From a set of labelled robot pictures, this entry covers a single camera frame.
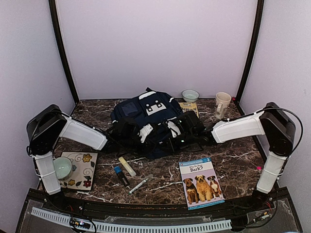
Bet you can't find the navy blue student backpack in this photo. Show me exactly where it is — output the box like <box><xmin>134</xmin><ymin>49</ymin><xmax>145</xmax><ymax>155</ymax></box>
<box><xmin>110</xmin><ymin>88</ymin><xmax>183</xmax><ymax>159</ymax></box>

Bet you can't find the dog book Why Dogs Bark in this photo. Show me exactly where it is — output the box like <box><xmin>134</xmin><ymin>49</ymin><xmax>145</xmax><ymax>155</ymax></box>
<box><xmin>179</xmin><ymin>157</ymin><xmax>225</xmax><ymax>210</ymax></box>

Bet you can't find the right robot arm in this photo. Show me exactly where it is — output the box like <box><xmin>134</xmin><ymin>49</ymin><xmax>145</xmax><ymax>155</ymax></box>
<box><xmin>168</xmin><ymin>102</ymin><xmax>298</xmax><ymax>211</ymax></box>

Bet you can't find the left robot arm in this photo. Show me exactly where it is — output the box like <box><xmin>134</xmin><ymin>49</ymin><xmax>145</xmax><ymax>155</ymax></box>
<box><xmin>26</xmin><ymin>104</ymin><xmax>126</xmax><ymax>212</ymax></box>

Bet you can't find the yellow picture book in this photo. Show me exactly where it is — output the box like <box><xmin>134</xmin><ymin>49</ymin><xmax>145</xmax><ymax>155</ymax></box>
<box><xmin>179</xmin><ymin>102</ymin><xmax>199</xmax><ymax>117</ymax></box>

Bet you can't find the yellow highlighter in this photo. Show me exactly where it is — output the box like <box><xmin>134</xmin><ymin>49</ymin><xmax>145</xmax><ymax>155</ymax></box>
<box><xmin>119</xmin><ymin>157</ymin><xmax>136</xmax><ymax>177</ymax></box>

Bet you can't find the blue black marker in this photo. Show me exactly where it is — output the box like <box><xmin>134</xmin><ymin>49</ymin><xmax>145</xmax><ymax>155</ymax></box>
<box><xmin>114</xmin><ymin>166</ymin><xmax>130</xmax><ymax>187</ymax></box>

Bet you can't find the small green bowl at back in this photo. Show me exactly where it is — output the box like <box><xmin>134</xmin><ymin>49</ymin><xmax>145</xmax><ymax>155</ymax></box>
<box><xmin>182</xmin><ymin>89</ymin><xmax>200</xmax><ymax>103</ymax></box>

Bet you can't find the cream ceramic mug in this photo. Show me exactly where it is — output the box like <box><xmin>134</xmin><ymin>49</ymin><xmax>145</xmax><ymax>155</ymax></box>
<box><xmin>214</xmin><ymin>92</ymin><xmax>232</xmax><ymax>119</ymax></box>

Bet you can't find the white green pen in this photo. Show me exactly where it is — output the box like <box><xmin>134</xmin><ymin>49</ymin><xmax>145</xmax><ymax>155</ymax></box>
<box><xmin>128</xmin><ymin>174</ymin><xmax>153</xmax><ymax>195</ymax></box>

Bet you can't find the floral square plate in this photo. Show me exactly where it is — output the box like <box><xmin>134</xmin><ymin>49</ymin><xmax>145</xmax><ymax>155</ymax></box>
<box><xmin>60</xmin><ymin>151</ymin><xmax>98</xmax><ymax>191</ymax></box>

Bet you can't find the green bowl on plate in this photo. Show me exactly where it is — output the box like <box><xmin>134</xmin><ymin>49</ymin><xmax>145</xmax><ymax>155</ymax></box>
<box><xmin>53</xmin><ymin>157</ymin><xmax>72</xmax><ymax>181</ymax></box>

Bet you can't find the small circuit board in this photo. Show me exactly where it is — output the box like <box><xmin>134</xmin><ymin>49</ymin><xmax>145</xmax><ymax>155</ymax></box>
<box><xmin>69</xmin><ymin>218</ymin><xmax>90</xmax><ymax>229</ymax></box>

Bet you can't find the right black frame post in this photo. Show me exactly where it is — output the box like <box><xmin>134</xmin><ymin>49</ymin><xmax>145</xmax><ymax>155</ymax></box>
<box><xmin>235</xmin><ymin>0</ymin><xmax>265</xmax><ymax>103</ymax></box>

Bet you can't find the black frame post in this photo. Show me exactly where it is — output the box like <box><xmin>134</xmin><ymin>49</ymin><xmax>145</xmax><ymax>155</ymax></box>
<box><xmin>48</xmin><ymin>0</ymin><xmax>80</xmax><ymax>104</ymax></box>
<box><xmin>235</xmin><ymin>0</ymin><xmax>265</xmax><ymax>103</ymax></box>

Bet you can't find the white slotted cable duct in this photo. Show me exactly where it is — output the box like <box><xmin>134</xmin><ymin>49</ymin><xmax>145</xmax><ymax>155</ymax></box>
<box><xmin>31</xmin><ymin>207</ymin><xmax>232</xmax><ymax>233</ymax></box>

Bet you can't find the black front rail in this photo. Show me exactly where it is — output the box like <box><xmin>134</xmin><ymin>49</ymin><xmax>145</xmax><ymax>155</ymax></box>
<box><xmin>22</xmin><ymin>188</ymin><xmax>295</xmax><ymax>219</ymax></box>

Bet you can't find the left black frame post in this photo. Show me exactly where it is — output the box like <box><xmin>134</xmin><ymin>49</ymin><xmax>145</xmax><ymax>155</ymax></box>
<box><xmin>48</xmin><ymin>0</ymin><xmax>80</xmax><ymax>104</ymax></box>

